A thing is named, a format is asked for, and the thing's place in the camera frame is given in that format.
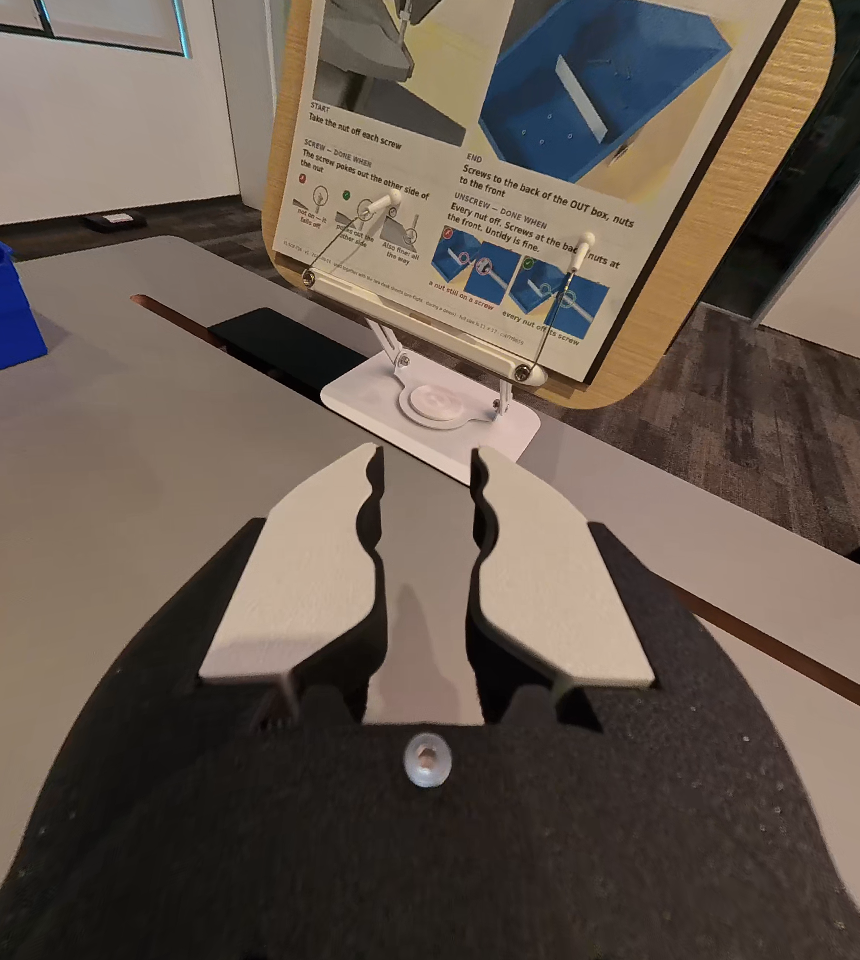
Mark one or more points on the black floor device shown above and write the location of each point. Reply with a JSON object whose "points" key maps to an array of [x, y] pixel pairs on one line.
{"points": [[115, 221]]}

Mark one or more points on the large grid window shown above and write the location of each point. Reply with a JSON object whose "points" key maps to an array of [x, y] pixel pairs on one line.
{"points": [[100, 22]]}

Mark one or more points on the instruction sign board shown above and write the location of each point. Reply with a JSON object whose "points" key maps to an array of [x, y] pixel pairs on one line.
{"points": [[550, 112]]}

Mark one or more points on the white sign stand base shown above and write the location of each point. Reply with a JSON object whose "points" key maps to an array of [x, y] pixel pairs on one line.
{"points": [[370, 405]]}

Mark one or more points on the grey desk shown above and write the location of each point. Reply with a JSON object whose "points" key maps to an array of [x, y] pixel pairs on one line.
{"points": [[137, 487]]}

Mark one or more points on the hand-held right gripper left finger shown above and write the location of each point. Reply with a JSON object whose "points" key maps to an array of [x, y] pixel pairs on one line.
{"points": [[287, 592]]}

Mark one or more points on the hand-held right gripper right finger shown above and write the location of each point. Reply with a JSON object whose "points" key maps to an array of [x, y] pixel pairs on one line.
{"points": [[557, 592]]}

